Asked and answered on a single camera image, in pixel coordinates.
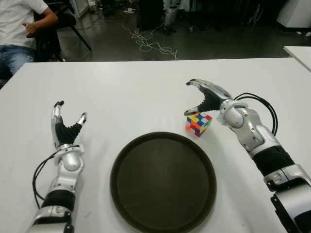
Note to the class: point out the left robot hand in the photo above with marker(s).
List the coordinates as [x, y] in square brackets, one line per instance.
[65, 133]

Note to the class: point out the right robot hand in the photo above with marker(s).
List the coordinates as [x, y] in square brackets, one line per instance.
[211, 102]

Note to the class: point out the multicoloured Rubik's cube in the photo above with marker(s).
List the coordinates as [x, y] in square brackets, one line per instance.
[198, 125]

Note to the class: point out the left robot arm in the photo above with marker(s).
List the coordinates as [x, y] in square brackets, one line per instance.
[70, 162]

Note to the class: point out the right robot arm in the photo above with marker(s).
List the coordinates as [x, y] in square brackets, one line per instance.
[252, 131]

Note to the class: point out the dark round plate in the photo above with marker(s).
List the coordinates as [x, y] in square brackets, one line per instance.
[162, 182]

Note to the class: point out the black office chair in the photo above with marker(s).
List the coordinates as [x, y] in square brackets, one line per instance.
[46, 41]

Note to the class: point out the grey humanoid robot legs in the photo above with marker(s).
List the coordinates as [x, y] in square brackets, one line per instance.
[169, 17]

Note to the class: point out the metal folding stand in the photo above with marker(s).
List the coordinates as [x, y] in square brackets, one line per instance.
[255, 17]

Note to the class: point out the white side table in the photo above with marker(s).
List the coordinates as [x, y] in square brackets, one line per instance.
[301, 54]

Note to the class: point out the tall black cabinet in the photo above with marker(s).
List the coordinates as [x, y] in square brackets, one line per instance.
[150, 14]

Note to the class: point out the small white floor object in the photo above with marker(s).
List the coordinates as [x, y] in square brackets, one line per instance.
[307, 34]

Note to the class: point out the white cabinet black base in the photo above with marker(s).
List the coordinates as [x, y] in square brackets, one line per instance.
[296, 14]

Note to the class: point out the white power strip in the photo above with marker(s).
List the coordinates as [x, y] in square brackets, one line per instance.
[130, 10]

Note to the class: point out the seated person white shirt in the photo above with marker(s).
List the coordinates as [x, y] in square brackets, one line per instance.
[14, 19]

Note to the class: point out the white framed cabinet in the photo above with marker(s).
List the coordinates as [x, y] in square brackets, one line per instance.
[81, 8]

